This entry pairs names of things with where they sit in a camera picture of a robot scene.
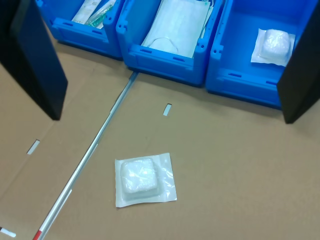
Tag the green printed packet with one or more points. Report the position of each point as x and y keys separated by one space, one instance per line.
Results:
x=100 y=17

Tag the blue bin with cotton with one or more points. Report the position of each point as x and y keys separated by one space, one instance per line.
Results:
x=240 y=80

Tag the cotton packet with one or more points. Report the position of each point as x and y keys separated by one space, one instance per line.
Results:
x=140 y=178
x=275 y=45

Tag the white flat packet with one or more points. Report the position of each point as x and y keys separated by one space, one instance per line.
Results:
x=85 y=11

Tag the blue bin with packets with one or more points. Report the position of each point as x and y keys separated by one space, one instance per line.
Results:
x=80 y=37

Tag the red tape mark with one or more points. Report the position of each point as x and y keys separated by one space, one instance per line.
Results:
x=37 y=235

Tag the blue bin with masks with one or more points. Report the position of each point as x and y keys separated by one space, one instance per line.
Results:
x=160 y=67

